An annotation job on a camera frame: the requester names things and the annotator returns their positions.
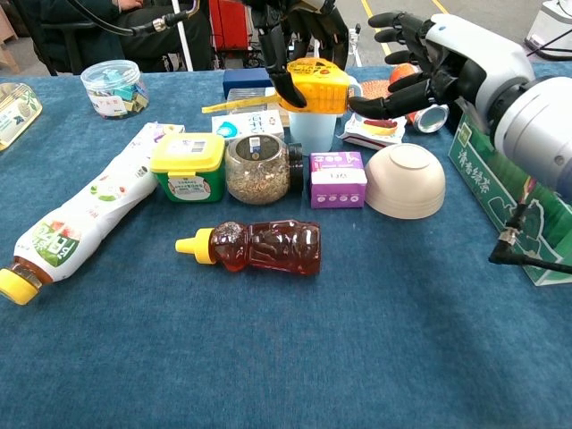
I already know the blue table cloth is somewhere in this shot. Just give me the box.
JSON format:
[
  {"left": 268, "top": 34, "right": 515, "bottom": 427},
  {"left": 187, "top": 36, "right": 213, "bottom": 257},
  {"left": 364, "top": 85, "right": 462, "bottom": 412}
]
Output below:
[{"left": 0, "top": 62, "right": 572, "bottom": 429}]

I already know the wooden furniture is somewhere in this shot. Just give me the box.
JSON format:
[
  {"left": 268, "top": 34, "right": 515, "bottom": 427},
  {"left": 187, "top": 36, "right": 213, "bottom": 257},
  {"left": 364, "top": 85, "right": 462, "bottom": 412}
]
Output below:
[{"left": 0, "top": 4, "right": 21, "bottom": 75}]

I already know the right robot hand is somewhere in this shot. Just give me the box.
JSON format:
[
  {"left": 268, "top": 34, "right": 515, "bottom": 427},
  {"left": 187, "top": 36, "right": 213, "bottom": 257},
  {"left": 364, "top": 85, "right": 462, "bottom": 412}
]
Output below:
[{"left": 347, "top": 12, "right": 535, "bottom": 127}]

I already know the white box with blue print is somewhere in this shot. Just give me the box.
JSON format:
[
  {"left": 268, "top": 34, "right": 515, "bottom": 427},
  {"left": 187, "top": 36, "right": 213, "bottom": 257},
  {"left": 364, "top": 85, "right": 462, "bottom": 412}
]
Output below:
[{"left": 211, "top": 109, "right": 285, "bottom": 143}]

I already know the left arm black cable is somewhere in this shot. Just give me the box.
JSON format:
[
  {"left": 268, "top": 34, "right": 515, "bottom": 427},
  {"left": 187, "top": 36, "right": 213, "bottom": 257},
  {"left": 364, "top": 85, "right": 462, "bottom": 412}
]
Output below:
[{"left": 66, "top": 0, "right": 211, "bottom": 37}]

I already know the glass jar of seeds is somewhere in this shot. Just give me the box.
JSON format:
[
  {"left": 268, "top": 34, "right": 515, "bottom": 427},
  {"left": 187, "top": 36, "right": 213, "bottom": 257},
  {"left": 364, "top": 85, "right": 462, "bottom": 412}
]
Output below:
[{"left": 224, "top": 132, "right": 305, "bottom": 206}]

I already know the navy blue box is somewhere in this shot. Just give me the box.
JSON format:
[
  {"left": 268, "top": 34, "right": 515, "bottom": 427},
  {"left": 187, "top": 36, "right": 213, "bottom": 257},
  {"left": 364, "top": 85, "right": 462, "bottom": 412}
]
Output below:
[{"left": 222, "top": 67, "right": 273, "bottom": 97}]

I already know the white-labelled tea bottle yellow cap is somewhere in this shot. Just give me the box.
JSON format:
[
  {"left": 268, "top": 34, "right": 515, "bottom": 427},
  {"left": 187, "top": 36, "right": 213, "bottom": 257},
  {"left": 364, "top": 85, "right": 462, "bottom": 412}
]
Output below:
[{"left": 0, "top": 122, "right": 186, "bottom": 307}]

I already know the light blue mug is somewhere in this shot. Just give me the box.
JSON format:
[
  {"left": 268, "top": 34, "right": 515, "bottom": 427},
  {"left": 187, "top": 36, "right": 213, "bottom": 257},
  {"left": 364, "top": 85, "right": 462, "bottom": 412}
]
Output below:
[{"left": 288, "top": 75, "right": 364, "bottom": 154}]

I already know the black office chair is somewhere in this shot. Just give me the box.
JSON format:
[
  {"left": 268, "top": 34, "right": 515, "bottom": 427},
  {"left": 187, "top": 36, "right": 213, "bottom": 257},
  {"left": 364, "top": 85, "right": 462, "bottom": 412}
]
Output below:
[{"left": 39, "top": 20, "right": 102, "bottom": 75}]

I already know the cake snack packet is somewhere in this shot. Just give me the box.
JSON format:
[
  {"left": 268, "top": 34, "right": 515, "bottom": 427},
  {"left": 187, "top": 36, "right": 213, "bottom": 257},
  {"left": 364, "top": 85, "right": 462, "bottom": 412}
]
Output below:
[{"left": 341, "top": 111, "right": 408, "bottom": 150}]

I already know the bear-shaped honey bottle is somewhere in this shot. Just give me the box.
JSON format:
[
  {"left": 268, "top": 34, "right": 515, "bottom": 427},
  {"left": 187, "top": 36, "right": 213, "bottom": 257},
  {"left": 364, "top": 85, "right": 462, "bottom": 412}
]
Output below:
[{"left": 174, "top": 218, "right": 322, "bottom": 277}]

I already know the clear bottle of yellow liquid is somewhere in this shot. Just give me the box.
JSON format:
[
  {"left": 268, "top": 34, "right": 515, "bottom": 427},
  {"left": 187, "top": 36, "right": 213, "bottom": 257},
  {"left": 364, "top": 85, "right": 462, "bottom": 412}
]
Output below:
[{"left": 0, "top": 82, "right": 44, "bottom": 152}]

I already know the clear box of green teabags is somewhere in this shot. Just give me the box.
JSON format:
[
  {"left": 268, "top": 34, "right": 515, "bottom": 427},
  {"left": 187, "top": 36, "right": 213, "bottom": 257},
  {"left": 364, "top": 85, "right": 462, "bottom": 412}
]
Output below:
[{"left": 448, "top": 106, "right": 572, "bottom": 287}]

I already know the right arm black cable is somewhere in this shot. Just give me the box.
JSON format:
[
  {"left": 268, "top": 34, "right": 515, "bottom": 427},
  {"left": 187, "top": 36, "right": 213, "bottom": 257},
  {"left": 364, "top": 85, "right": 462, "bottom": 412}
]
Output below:
[{"left": 488, "top": 178, "right": 572, "bottom": 274}]

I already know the round woven coaster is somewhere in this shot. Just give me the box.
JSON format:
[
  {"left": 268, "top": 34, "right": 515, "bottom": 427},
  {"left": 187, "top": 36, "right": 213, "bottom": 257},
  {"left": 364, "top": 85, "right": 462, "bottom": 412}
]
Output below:
[{"left": 352, "top": 79, "right": 393, "bottom": 102}]

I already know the white frame pole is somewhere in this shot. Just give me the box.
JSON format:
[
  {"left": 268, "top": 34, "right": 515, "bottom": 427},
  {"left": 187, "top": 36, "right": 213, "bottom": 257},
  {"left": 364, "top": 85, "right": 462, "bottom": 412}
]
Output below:
[{"left": 175, "top": 0, "right": 194, "bottom": 72}]

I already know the orange soda can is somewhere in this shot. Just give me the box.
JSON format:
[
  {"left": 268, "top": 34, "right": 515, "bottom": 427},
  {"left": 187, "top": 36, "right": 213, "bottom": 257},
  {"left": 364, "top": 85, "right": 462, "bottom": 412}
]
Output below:
[{"left": 389, "top": 63, "right": 450, "bottom": 134}]

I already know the clear jar of clips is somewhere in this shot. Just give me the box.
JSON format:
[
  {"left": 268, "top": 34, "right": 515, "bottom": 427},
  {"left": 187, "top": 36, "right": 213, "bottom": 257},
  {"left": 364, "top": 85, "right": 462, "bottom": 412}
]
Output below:
[{"left": 80, "top": 60, "right": 150, "bottom": 120}]

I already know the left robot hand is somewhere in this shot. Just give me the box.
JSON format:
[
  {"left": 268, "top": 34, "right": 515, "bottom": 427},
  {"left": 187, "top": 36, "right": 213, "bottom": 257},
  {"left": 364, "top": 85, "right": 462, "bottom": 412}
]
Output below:
[{"left": 243, "top": 0, "right": 349, "bottom": 109}]

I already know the white power strip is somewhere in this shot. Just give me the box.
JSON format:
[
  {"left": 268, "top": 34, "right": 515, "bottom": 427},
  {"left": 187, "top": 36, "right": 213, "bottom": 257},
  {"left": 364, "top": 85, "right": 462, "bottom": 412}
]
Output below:
[{"left": 348, "top": 24, "right": 363, "bottom": 68}]

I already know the small purple box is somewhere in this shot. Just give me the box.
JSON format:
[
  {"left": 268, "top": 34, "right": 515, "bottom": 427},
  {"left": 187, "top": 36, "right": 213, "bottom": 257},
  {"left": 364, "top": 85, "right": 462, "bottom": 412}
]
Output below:
[{"left": 308, "top": 151, "right": 368, "bottom": 210}]

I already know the transparent plastic case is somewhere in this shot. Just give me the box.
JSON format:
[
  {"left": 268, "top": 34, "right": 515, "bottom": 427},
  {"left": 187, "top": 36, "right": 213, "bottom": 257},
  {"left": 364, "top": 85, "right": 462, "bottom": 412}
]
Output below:
[{"left": 225, "top": 87, "right": 278, "bottom": 111}]

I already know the green tub with yellow lid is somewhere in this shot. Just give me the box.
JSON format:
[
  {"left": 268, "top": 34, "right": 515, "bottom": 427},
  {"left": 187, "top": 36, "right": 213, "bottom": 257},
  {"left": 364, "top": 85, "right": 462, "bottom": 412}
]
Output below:
[{"left": 149, "top": 132, "right": 226, "bottom": 204}]

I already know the yellow tape measure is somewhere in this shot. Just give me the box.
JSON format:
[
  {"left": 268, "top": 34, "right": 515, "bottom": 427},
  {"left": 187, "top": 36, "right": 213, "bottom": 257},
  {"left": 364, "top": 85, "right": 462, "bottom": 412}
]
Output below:
[{"left": 201, "top": 56, "right": 352, "bottom": 116}]

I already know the upturned beige bowl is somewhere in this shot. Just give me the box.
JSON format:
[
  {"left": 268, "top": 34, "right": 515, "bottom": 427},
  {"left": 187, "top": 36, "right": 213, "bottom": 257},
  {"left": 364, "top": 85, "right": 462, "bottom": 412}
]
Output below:
[{"left": 364, "top": 142, "right": 447, "bottom": 220}]

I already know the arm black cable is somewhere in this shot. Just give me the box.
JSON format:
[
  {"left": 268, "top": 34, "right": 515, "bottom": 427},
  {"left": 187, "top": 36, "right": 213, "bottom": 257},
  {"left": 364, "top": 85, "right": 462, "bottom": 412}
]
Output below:
[
  {"left": 66, "top": 0, "right": 211, "bottom": 37},
  {"left": 488, "top": 178, "right": 572, "bottom": 274}
]

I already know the white machine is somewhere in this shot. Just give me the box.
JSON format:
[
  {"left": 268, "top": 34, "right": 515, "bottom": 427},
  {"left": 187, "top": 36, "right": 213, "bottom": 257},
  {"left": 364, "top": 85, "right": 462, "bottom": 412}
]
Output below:
[{"left": 523, "top": 0, "right": 572, "bottom": 62}]

